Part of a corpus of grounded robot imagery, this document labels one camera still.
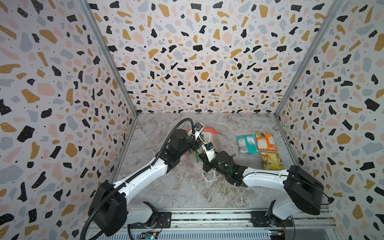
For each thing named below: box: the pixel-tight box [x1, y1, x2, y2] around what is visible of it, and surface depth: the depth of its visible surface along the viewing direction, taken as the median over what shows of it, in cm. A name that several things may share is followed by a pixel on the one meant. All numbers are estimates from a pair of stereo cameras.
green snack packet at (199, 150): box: [196, 147, 202, 163], surface depth 83 cm
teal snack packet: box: [235, 134, 260, 154], surface depth 102 cm
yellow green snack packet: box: [259, 152, 285, 171], surface depth 94 cm
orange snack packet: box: [255, 131, 278, 152], surface depth 103 cm
